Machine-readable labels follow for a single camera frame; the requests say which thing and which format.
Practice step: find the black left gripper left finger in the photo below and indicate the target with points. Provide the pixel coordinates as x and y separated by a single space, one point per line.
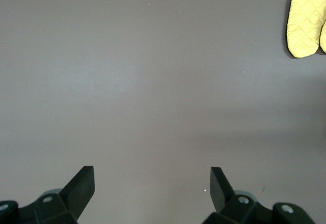
74 198

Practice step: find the yellow quilted oven mitt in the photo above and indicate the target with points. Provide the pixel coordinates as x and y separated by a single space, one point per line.
324 39
305 23

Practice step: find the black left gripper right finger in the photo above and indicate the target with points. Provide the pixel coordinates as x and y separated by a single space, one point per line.
224 201

